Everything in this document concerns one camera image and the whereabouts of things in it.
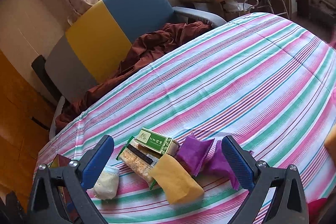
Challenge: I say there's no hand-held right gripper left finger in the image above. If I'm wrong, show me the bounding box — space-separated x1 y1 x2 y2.
26 135 114 224

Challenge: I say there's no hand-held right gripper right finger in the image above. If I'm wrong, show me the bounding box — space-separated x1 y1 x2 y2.
222 135 309 224

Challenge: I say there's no white snack packet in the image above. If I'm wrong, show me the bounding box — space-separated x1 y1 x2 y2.
92 165 120 200

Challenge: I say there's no gold and maroon tin box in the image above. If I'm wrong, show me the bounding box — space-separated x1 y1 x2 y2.
49 154 80 223

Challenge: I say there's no clear cracker packet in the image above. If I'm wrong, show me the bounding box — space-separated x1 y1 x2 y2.
116 136 160 189

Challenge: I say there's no purple cloth pouch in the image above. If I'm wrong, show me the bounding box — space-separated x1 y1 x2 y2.
175 133 215 177

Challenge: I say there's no green paper box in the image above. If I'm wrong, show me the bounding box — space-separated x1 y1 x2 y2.
135 127 180 156

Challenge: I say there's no striped blanket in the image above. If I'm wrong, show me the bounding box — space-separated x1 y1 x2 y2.
33 12 336 224

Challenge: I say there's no wooden wardrobe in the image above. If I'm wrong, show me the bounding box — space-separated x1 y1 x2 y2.
0 49 57 195

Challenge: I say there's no maroon cloth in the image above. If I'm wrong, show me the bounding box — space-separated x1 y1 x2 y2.
55 21 212 132

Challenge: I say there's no grey yellow blue armchair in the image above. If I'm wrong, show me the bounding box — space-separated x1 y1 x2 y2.
45 0 226 140

